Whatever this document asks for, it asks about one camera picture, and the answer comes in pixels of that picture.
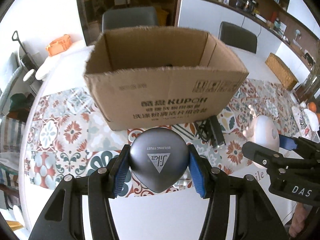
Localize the dark glass display cabinet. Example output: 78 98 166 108
74 0 186 47

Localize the pink deer night light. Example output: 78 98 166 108
242 104 281 169

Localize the glass kettle on shelf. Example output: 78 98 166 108
235 0 255 13

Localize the black power adapter with cable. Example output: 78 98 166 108
194 115 226 148

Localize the dark green chair left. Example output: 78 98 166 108
102 7 159 32

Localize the striped fabric basket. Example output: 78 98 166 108
1 116 25 153

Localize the grey Sika rounded case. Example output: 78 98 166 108
130 127 189 193

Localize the woven wicker tissue box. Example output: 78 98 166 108
265 53 298 91

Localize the grey sofa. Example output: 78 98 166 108
1 53 23 113

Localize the dark green chair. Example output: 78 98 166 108
219 21 258 54
102 7 159 32

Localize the white cylindrical air purifier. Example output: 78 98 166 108
23 69 42 96

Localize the dark green chair right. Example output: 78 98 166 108
219 21 258 54

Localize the small clear plastic bottle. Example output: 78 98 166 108
173 172 192 189

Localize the black upright vacuum cleaner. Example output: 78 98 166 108
11 31 38 71

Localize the brown cardboard box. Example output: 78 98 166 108
84 27 249 131

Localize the white sideboard cabinet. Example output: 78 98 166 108
178 0 297 61

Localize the patterned floral table runner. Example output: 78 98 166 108
23 79 314 190

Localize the cream flower-shaped kids table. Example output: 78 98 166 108
35 40 95 81

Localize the orange plastic crate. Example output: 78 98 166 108
46 34 72 57

